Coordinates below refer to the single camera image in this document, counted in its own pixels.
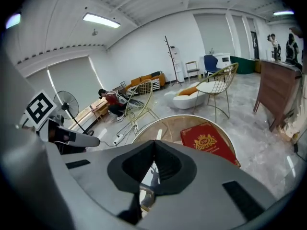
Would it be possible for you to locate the brown coat rack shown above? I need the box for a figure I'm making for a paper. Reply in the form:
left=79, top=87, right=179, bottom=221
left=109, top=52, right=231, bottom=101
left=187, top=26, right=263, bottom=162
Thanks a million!
left=164, top=35, right=183, bottom=87

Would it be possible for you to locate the white lounge seat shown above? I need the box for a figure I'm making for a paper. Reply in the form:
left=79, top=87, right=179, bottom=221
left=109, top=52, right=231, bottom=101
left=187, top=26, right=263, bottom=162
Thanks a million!
left=164, top=81, right=207, bottom=110

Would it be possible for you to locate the light wooden bench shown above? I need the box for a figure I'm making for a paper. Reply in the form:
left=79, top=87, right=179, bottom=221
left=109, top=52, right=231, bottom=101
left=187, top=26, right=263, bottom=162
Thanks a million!
left=68, top=98, right=110, bottom=132

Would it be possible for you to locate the orange sofa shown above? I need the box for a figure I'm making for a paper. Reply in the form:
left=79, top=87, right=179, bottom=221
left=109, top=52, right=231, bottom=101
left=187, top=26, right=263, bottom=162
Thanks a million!
left=124, top=72, right=167, bottom=97

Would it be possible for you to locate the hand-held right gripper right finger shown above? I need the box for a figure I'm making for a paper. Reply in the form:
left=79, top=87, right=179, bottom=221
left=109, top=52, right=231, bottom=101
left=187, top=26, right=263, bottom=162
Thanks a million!
left=141, top=139, right=277, bottom=230

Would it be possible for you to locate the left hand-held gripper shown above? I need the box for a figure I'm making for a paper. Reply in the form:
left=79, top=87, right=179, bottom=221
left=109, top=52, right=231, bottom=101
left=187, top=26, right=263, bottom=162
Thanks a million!
left=20, top=89, right=101, bottom=149

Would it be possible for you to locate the dark brown wooden cabinet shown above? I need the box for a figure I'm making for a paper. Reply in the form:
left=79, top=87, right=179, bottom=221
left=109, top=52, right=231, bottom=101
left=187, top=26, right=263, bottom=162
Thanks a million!
left=253, top=58, right=304, bottom=132

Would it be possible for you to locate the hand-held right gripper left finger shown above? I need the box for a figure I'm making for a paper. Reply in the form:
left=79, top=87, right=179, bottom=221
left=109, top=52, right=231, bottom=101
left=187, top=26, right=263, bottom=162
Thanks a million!
left=45, top=139, right=156, bottom=230

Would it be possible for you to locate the white cabinet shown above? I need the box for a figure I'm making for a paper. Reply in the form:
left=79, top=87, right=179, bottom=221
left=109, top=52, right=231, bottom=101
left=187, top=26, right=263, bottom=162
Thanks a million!
left=211, top=52, right=232, bottom=69

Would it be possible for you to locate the wooden chair grey seat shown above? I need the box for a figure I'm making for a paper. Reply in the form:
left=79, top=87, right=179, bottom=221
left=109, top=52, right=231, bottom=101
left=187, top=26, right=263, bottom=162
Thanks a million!
left=185, top=61, right=201, bottom=84

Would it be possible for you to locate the red hardcover book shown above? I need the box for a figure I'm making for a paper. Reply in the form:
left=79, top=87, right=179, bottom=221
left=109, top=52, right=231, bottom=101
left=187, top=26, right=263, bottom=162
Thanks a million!
left=180, top=122, right=241, bottom=168

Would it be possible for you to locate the ceiling tube light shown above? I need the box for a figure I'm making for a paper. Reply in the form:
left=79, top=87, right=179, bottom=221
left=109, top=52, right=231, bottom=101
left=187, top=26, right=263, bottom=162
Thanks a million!
left=82, top=12, right=121, bottom=29
left=273, top=10, right=295, bottom=17
left=5, top=13, right=22, bottom=30

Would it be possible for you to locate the orange cushion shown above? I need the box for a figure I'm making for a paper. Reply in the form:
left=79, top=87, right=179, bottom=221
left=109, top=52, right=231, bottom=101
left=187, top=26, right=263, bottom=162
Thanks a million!
left=178, top=86, right=199, bottom=97

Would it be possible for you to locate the round wooden side table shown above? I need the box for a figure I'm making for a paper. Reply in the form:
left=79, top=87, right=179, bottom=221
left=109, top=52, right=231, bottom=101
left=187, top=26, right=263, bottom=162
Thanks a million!
left=131, top=114, right=238, bottom=168

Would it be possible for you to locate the white water dispenser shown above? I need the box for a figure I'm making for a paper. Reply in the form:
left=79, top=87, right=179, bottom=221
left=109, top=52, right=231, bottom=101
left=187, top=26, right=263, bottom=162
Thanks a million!
left=171, top=47, right=186, bottom=84

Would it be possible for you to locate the black white striped blanket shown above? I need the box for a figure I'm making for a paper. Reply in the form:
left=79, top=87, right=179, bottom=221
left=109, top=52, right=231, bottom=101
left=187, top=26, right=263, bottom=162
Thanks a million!
left=126, top=78, right=161, bottom=97

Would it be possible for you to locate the white roller blind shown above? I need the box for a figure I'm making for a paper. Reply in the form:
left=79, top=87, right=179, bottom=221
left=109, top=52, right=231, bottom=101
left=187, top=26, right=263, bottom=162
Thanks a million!
left=25, top=56, right=106, bottom=123

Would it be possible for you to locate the black standing fan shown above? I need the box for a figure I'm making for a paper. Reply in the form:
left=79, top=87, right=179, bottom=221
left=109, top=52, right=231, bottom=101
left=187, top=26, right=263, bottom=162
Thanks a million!
left=53, top=90, right=95, bottom=137

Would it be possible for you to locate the dark door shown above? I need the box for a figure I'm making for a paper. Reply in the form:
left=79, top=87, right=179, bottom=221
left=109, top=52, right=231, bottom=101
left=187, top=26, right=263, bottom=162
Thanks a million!
left=250, top=31, right=260, bottom=60

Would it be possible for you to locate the blue chair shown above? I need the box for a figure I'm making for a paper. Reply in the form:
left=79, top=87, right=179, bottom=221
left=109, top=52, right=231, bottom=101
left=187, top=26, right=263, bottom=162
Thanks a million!
left=203, top=54, right=224, bottom=80

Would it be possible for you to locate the white round seat cushion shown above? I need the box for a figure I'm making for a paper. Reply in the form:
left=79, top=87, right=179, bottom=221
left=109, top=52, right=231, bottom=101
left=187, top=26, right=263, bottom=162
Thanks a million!
left=196, top=80, right=227, bottom=94

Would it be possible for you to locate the gold wire chair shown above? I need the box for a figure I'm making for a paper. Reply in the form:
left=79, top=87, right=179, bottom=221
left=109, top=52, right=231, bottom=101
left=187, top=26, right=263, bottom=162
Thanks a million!
left=124, top=78, right=160, bottom=129
left=192, top=62, right=239, bottom=125

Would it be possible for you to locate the dark green sofa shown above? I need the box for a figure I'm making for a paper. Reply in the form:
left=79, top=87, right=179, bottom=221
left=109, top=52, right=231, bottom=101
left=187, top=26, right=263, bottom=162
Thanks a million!
left=230, top=55, right=256, bottom=75

